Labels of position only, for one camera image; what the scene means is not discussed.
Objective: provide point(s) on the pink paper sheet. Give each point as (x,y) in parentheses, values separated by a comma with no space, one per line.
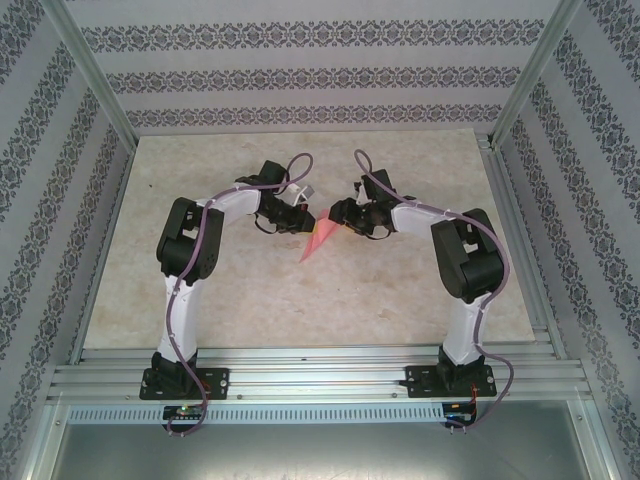
(320,235)

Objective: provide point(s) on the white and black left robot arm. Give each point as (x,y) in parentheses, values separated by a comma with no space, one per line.
(190,240)

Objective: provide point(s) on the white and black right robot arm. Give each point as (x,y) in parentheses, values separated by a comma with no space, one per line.
(465,260)

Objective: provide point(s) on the grey sheet metal panel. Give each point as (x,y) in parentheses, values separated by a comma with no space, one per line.
(320,455)

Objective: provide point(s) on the aluminium side rail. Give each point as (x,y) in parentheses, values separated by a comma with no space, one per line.
(506,190)
(102,250)

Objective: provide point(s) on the aluminium mounting rail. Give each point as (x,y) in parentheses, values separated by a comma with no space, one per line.
(310,380)

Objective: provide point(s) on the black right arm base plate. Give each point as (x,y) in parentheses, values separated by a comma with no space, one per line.
(420,375)

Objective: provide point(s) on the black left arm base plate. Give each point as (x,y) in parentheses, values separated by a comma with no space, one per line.
(220,380)

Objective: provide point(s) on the aluminium frame post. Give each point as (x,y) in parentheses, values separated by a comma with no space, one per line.
(94,70)
(535,70)

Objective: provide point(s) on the aluminium lower frame beam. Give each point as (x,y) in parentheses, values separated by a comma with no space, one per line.
(47,445)
(595,445)

